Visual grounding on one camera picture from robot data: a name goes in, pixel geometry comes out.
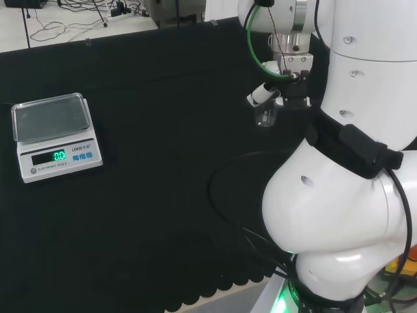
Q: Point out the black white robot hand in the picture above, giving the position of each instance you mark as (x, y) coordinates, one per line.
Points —
(296, 94)

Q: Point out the clear glass beaker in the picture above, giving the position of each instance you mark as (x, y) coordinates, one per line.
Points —
(265, 117)

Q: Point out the grey metal cabinet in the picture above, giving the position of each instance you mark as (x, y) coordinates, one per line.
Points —
(179, 13)

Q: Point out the black bench cloth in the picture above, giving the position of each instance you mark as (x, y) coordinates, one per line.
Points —
(156, 137)

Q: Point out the white power strip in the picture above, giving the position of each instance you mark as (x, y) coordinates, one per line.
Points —
(121, 14)

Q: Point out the yellow stop button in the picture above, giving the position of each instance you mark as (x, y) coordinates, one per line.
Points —
(404, 265)

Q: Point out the black tripod leg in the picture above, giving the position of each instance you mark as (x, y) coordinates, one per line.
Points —
(101, 14)

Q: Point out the white electronic balance steel pan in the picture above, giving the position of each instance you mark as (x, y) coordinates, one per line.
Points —
(62, 156)

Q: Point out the thin black pole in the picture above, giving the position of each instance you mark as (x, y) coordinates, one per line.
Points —
(26, 29)

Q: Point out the black computer box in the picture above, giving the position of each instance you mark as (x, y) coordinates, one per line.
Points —
(26, 3)

